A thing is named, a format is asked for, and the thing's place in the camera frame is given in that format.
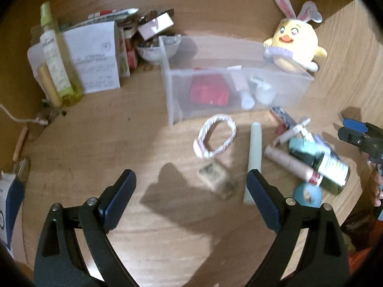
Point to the teal tube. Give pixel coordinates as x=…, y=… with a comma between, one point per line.
x=300, y=146

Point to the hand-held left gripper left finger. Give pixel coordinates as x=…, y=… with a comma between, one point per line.
x=119, y=198

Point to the person's right hand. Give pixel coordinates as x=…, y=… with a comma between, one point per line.
x=376, y=187

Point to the red carton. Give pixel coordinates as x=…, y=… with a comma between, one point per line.
x=128, y=53

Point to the dark green labelled bottle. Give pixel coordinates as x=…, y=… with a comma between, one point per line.
x=332, y=167

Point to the pale green tube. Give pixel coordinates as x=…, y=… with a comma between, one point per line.
x=255, y=146

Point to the blue staples box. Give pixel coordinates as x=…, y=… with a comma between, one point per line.
x=281, y=117

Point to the pink white small box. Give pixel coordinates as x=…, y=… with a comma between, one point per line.
x=155, y=24

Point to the white marker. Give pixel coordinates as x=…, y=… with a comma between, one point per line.
x=294, y=128

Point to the wooden stick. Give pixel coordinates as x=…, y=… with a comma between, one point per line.
x=20, y=143

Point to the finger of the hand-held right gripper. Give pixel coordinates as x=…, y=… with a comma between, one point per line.
x=356, y=125
x=351, y=137

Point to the grey bowl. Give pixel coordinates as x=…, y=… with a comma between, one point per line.
x=155, y=52

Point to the blue tape roll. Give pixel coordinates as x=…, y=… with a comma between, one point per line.
x=308, y=195

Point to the white squeeze tube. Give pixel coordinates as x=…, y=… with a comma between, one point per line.
x=244, y=91

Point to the white tape roll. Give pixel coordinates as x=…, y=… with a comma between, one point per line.
x=264, y=94

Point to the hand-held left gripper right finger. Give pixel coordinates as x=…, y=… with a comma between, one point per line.
x=263, y=200

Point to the yellow green spray bottle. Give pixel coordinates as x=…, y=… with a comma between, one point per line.
x=56, y=59

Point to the yellow chick plush toy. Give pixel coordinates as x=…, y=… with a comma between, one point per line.
x=296, y=41

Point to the red box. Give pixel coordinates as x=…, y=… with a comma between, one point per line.
x=209, y=91

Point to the clear plastic storage bin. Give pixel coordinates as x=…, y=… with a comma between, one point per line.
x=179, y=95

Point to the beige cardboard tube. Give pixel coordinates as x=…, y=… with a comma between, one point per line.
x=287, y=161

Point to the white blue bag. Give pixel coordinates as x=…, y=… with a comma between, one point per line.
x=7, y=203

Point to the striped paper packet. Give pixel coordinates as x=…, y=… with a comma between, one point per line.
x=113, y=13

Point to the beige stick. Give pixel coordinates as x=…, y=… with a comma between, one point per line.
x=49, y=85

